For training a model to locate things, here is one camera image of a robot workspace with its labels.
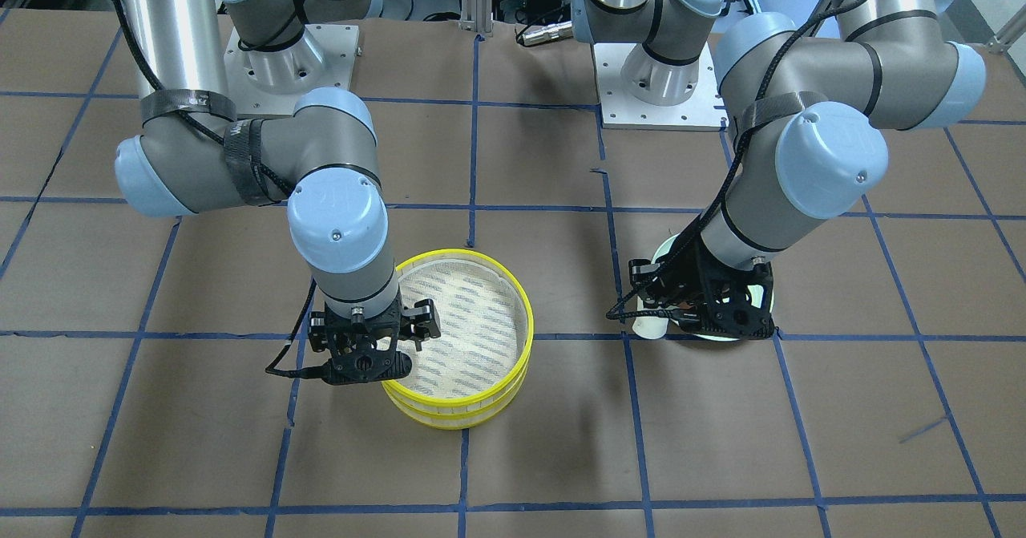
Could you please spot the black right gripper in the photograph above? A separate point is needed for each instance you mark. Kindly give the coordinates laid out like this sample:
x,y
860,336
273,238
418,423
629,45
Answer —
x,y
422,319

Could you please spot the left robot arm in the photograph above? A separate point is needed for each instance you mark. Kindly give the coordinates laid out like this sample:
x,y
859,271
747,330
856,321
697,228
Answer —
x,y
806,108

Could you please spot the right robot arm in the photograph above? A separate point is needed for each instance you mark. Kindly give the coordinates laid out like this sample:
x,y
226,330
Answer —
x,y
196,154

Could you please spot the silver metal cylinder tool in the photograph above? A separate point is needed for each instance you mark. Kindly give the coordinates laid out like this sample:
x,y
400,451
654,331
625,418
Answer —
x,y
540,35

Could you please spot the white round bun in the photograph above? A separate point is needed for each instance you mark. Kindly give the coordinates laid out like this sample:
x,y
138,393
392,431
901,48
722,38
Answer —
x,y
650,327

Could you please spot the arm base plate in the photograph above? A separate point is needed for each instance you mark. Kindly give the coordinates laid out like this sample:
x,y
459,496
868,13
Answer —
x,y
636,92
269,84

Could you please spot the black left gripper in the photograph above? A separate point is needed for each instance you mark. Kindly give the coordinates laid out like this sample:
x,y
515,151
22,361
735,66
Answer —
x,y
641,273

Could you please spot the yellow bottom steamer layer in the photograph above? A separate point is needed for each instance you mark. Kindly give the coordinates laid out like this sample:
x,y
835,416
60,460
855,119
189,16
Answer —
x,y
450,417

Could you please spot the yellow steamer layer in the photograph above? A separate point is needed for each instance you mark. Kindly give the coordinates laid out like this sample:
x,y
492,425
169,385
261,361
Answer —
x,y
450,417
486,324

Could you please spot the yellow top steamer layer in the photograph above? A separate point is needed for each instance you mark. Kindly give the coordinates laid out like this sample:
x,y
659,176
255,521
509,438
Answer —
x,y
486,324

